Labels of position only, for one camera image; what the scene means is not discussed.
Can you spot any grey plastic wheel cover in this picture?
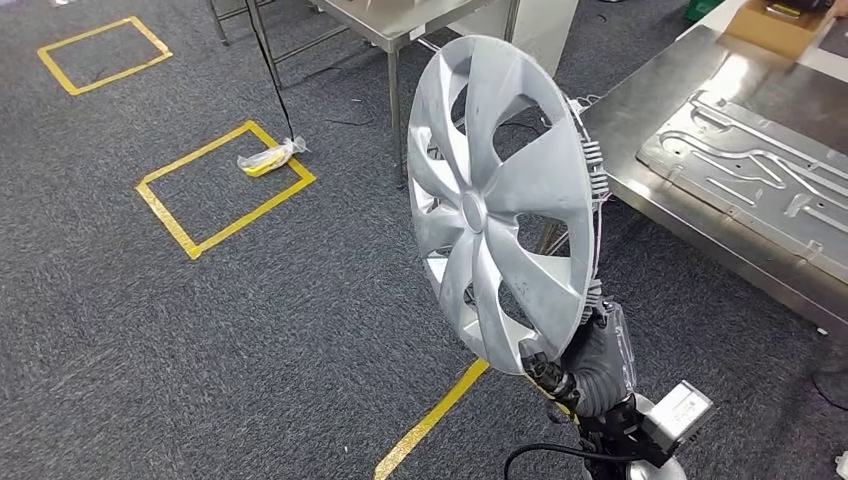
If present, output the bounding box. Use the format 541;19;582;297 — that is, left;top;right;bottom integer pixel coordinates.
405;34;611;378

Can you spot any stainless steel workbench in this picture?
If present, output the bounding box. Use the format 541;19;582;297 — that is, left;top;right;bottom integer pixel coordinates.
536;25;848;336

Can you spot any clear bag with yellow item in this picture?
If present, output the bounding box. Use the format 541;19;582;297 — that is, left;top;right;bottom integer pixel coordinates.
237;135;309;179

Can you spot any steel table with thin legs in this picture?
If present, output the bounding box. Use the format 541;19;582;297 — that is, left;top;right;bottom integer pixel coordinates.
208;0;521;190

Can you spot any white panel board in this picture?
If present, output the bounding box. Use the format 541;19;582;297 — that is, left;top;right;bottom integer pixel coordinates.
447;0;581;79

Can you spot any stamped grey metal plate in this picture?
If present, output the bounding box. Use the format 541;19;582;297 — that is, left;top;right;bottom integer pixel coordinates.
635;90;848;286

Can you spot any green plastic crate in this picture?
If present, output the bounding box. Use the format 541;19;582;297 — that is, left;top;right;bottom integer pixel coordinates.
682;0;725;22

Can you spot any brown cardboard box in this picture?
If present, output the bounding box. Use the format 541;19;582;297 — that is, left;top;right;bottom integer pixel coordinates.
722;0;836;61

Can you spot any thin black hanging cable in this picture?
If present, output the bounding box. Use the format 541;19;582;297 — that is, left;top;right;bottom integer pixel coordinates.
246;0;296;142

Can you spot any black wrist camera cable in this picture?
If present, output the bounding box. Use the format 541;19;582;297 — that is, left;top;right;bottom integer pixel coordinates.
503;442;641;480

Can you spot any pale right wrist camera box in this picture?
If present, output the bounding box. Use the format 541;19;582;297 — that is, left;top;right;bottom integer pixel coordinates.
639;380;715;468

